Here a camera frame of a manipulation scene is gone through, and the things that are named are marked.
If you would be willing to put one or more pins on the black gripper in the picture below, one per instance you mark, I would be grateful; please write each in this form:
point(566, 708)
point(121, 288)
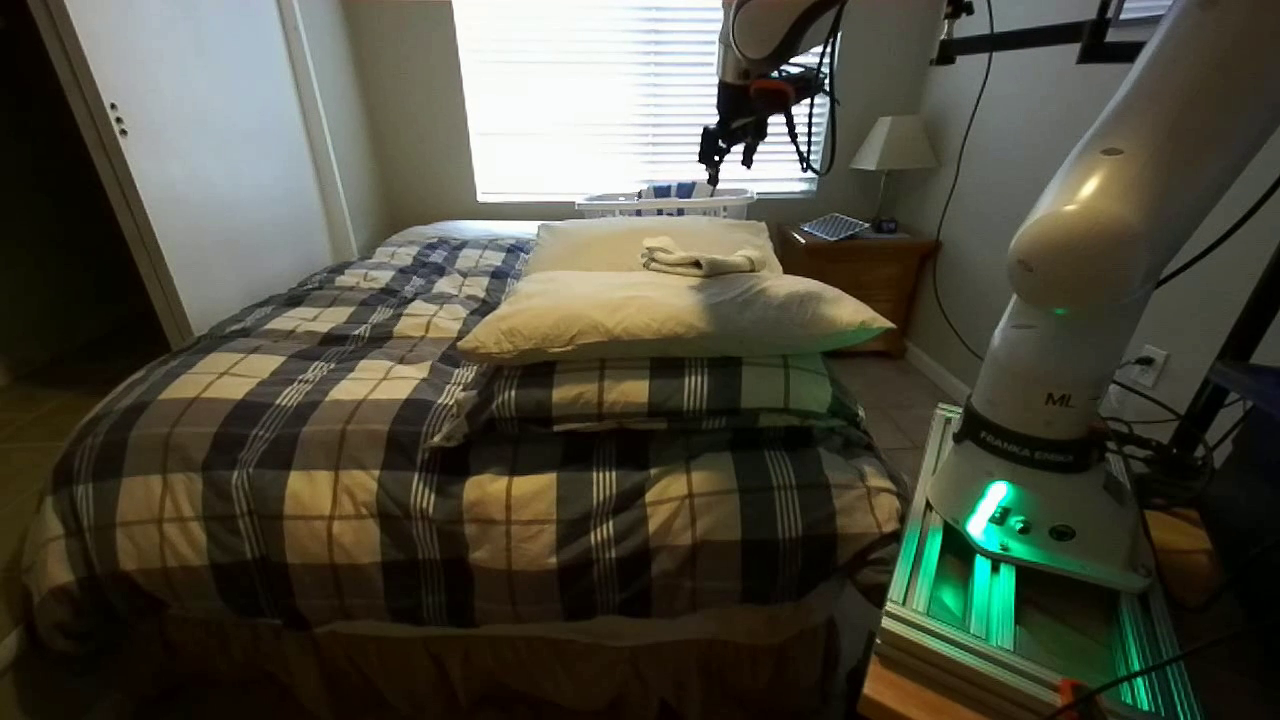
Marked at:
point(742, 112)

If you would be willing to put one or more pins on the white striped tea towel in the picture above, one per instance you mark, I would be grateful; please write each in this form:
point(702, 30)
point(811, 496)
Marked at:
point(698, 256)

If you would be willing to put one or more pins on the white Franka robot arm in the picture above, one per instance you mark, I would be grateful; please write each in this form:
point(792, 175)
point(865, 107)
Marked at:
point(1133, 225)

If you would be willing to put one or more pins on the white windowsill unit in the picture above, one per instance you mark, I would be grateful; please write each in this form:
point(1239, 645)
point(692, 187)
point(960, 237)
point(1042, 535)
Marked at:
point(665, 202)

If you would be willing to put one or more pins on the book on nightstand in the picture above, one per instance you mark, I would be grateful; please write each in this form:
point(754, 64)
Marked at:
point(833, 225)

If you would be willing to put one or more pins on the white window blinds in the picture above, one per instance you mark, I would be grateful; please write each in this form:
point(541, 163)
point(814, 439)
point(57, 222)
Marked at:
point(573, 94)

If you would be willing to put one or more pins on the white shade table lamp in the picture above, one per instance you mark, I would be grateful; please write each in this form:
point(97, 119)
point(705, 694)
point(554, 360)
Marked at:
point(894, 145)

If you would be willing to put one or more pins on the flat cream pillow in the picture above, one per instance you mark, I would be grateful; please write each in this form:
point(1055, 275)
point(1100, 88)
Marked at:
point(586, 245)

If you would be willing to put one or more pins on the wooden nightstand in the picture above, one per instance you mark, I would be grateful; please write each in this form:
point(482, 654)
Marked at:
point(865, 275)

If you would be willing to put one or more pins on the large cream pillow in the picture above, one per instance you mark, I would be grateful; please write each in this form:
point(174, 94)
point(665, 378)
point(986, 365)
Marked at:
point(627, 320)

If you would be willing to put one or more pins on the plaid pillow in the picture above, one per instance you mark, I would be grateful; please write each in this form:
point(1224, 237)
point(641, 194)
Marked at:
point(665, 386)

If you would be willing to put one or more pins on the white door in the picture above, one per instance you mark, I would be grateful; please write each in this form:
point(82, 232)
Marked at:
point(202, 163)

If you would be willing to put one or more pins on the plaid comforter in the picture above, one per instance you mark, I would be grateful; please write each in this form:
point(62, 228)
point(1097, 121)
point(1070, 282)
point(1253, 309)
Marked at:
point(265, 440)

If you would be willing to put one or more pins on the brown bed skirt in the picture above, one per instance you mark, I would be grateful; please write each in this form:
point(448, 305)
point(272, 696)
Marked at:
point(534, 664)

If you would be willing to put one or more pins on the black stand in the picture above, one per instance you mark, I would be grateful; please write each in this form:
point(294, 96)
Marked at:
point(1243, 360)

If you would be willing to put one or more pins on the black overhead mount bar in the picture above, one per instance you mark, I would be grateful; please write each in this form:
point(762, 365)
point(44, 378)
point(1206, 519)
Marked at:
point(1042, 47)

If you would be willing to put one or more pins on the white wall outlet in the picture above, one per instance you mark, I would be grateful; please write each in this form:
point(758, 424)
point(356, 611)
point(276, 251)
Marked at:
point(1149, 365)

